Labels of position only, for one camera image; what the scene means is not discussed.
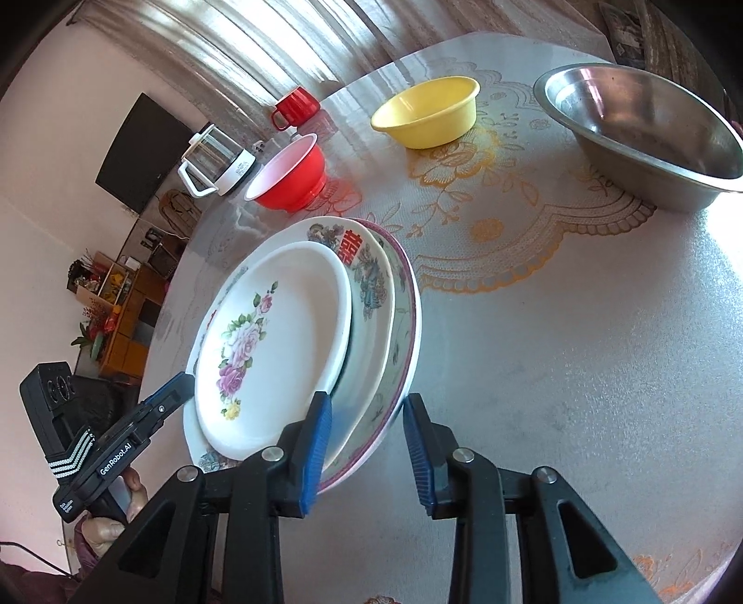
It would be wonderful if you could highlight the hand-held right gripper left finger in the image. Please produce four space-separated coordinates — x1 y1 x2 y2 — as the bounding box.
66 392 333 604

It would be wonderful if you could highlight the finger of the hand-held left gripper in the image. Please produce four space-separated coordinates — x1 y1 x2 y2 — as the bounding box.
139 372 196 418

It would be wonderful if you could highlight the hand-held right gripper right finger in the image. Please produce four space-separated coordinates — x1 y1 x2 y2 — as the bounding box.
402 394 663 604

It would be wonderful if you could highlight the white plate with pink roses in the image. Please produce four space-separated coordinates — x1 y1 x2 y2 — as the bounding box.
194 239 354 461

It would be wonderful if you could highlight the purple rimmed floral plate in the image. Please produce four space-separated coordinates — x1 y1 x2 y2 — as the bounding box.
318 217 423 496

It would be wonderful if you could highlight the white plate with red characters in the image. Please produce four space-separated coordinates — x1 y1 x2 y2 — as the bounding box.
182 216 397 473

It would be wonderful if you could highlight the red plastic bowl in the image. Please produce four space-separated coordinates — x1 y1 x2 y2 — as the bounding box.
244 133 329 211

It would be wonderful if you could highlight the yellow plastic bowl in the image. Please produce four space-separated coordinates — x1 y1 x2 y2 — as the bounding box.
370 76 482 151

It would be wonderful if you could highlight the stainless steel bowl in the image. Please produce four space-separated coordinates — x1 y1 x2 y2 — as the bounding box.
532 64 743 213

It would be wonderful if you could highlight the person's left forearm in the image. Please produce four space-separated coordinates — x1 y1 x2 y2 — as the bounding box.
0 534 105 604

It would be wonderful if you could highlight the person's left hand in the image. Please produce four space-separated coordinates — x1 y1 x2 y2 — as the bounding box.
74 468 147 562

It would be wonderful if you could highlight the yellow wooden cabinet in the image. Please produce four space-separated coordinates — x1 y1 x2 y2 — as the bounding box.
98 264 170 385

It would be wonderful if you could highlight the red flower bunch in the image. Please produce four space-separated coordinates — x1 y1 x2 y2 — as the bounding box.
71 302 120 364

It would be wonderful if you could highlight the wooden armchair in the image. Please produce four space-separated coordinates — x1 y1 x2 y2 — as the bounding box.
156 187 202 240

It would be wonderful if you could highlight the white glass electric kettle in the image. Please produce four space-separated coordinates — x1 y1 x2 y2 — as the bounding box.
176 122 260 199

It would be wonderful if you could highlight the black television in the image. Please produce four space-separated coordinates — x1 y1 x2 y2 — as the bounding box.
94 92 210 215

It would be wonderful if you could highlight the red mug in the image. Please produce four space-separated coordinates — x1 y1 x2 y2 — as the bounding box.
270 86 322 132

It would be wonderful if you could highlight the wide beige curtain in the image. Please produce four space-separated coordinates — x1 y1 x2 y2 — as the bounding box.
72 0 610 114

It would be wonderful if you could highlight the patterned cushion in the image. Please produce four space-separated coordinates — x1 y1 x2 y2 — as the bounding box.
598 0 717 72

